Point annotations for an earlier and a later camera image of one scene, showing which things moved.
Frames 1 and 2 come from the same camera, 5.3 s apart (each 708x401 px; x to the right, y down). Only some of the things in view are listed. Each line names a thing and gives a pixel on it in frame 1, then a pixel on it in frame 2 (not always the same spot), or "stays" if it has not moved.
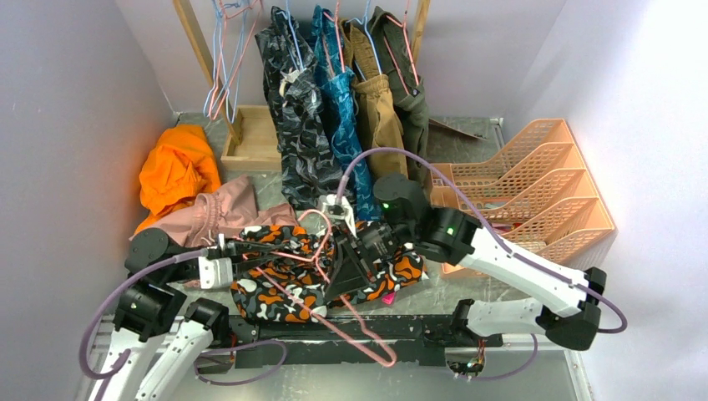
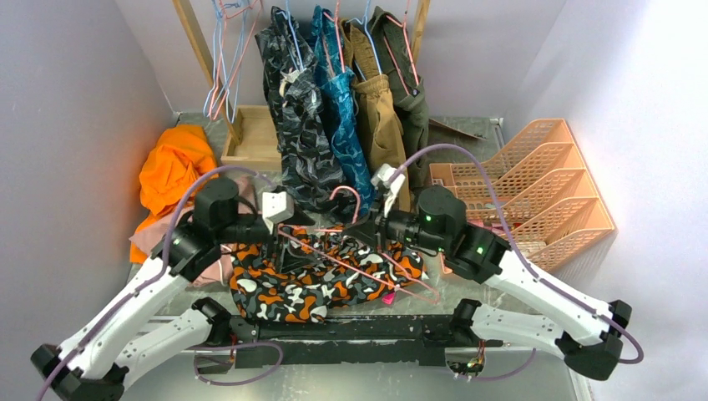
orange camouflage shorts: [292, 286] stays
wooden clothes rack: [253, 143] stays
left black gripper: [235, 249] to [290, 260]
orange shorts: [181, 166] stays
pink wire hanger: [327, 324] to [282, 227]
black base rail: [352, 341] stays
